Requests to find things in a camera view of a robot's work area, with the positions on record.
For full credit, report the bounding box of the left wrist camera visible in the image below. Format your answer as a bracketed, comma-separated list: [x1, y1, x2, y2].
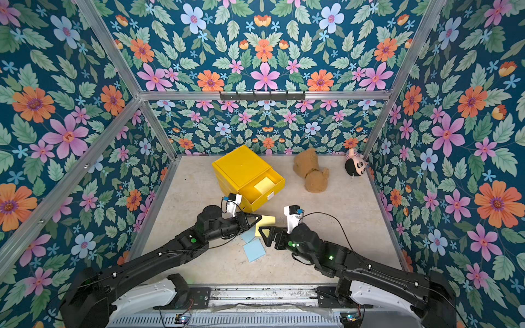
[223, 193, 243, 218]

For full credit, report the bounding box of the lower blue sticky note pad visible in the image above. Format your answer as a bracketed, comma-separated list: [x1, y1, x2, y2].
[243, 239, 266, 262]

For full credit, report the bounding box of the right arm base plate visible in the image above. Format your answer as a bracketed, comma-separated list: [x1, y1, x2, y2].
[315, 286, 362, 309]

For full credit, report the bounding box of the upper blue sticky note pad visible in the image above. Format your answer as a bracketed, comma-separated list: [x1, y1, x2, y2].
[240, 226, 256, 244]

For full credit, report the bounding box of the yellow plastic drawer cabinet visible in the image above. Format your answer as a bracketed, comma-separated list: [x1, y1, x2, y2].
[212, 146, 273, 196]

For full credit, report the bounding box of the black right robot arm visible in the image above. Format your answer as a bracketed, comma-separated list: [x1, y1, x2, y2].
[258, 224, 457, 327]

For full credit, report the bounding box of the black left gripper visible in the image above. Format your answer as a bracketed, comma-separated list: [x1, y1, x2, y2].
[203, 212, 262, 243]

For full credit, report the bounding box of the yellow sticky note pad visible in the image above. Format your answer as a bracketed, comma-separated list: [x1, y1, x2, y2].
[254, 177, 276, 194]
[255, 215, 276, 237]

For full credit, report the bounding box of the yellow top drawer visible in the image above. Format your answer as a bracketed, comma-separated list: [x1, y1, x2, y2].
[239, 168, 286, 213]

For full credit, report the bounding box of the brown teddy bear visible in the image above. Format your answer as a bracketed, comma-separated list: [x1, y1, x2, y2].
[293, 148, 329, 194]

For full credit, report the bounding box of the pink black plush toy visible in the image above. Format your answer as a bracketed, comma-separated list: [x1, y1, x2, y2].
[345, 148, 368, 176]

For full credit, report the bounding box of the blue sticky note pad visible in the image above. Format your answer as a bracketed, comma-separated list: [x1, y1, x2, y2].
[240, 226, 256, 244]
[243, 239, 266, 262]

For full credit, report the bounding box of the black wall hook rail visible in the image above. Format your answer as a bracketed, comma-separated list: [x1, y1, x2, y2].
[219, 91, 306, 102]

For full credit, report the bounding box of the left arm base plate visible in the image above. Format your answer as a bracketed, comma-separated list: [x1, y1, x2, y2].
[162, 287, 211, 310]

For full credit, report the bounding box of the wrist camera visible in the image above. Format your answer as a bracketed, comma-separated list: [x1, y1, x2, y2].
[284, 205, 304, 234]
[223, 193, 243, 218]

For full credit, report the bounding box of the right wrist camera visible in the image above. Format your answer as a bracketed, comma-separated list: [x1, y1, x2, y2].
[284, 205, 304, 234]

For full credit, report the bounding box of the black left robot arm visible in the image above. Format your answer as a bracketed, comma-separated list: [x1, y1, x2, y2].
[60, 205, 262, 327]

